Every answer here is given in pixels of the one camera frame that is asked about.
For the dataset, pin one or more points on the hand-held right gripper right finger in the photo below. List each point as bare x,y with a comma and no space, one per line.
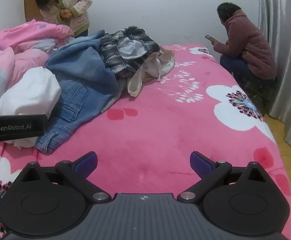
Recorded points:
200,163

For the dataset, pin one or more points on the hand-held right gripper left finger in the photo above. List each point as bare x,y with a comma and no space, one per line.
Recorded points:
86,162

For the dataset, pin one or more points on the white sweatshirt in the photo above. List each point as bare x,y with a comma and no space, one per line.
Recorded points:
28,92

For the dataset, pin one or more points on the pink floral bed blanket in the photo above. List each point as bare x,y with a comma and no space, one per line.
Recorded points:
160,130

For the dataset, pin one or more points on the pink patchwork quilt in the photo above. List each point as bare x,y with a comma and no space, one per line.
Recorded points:
23,42

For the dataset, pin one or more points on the blue denim jeans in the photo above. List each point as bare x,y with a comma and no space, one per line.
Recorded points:
85,75

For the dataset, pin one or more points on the grey plaid shirt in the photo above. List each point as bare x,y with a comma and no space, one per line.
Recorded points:
110,55

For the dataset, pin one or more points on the light grey garment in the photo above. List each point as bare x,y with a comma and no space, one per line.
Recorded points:
130,50

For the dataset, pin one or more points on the dark smartphone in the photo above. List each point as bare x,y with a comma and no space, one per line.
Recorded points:
208,37

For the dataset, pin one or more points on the brown wooden door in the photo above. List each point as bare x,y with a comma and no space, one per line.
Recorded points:
29,0

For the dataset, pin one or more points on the grey curtain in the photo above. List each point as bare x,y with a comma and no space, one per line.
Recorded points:
283,55

